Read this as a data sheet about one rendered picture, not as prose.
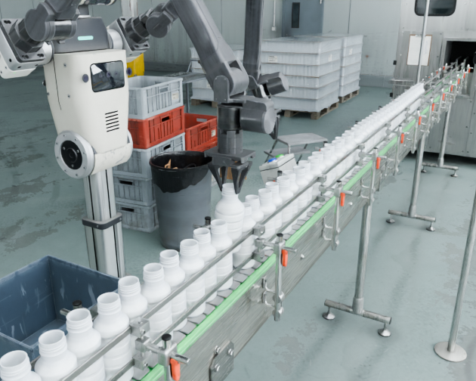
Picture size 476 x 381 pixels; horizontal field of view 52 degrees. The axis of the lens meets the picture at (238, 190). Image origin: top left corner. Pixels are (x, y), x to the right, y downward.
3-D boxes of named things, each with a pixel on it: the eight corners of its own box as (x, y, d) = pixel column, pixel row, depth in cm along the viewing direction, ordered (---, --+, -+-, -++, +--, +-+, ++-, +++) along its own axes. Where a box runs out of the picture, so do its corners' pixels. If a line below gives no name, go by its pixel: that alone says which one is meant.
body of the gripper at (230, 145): (242, 165, 106) (242, 132, 103) (203, 159, 111) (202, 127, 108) (256, 158, 111) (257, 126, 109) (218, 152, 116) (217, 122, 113)
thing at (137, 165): (148, 179, 360) (146, 150, 353) (102, 172, 375) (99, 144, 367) (187, 157, 413) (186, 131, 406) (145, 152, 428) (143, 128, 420)
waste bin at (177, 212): (193, 261, 334) (190, 172, 312) (141, 246, 355) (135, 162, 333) (227, 236, 371) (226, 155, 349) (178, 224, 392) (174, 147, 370)
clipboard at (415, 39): (428, 66, 520) (432, 34, 508) (406, 65, 530) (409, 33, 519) (428, 66, 522) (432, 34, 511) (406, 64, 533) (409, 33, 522)
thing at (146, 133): (146, 150, 353) (143, 119, 346) (100, 144, 368) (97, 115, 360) (186, 131, 406) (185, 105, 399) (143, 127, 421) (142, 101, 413)
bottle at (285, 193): (276, 224, 149) (279, 173, 144) (295, 229, 146) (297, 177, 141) (267, 231, 145) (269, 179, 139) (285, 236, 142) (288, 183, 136)
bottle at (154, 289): (137, 346, 95) (130, 272, 90) (152, 329, 101) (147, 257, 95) (164, 353, 93) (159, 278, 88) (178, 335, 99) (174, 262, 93)
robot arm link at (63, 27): (39, 20, 131) (23, 20, 127) (60, -1, 125) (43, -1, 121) (55, 51, 132) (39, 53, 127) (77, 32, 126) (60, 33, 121)
